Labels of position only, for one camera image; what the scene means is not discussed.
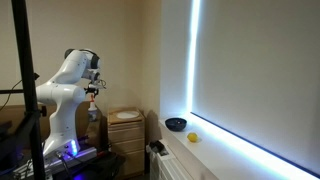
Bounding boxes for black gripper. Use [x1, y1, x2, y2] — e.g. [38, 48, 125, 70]
[85, 82, 102, 99]

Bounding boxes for white spray bottle red trigger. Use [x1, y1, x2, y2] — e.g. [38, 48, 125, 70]
[87, 94, 99, 122]

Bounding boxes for brown leather sofa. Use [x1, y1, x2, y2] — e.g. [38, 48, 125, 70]
[0, 101, 103, 149]

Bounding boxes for white round plate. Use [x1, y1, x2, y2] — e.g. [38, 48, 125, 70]
[115, 110, 140, 120]

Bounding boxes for light wooden drawer cabinet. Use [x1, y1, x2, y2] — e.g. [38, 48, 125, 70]
[107, 107, 146, 178]

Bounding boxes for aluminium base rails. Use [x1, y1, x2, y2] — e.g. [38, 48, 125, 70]
[13, 146, 100, 178]

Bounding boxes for black tripod stand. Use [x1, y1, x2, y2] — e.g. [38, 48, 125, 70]
[0, 0, 47, 180]

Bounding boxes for black crumpled object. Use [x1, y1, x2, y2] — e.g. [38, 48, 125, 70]
[148, 140, 170, 157]

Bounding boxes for dark blue bowl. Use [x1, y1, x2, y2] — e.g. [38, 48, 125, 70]
[164, 117, 188, 132]

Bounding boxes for white ribbed radiator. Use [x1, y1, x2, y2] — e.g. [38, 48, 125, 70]
[148, 143, 195, 180]

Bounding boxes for yellow lemon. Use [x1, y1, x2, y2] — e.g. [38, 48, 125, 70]
[186, 132, 199, 143]

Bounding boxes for white window blind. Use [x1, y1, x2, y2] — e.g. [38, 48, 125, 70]
[190, 0, 320, 176]

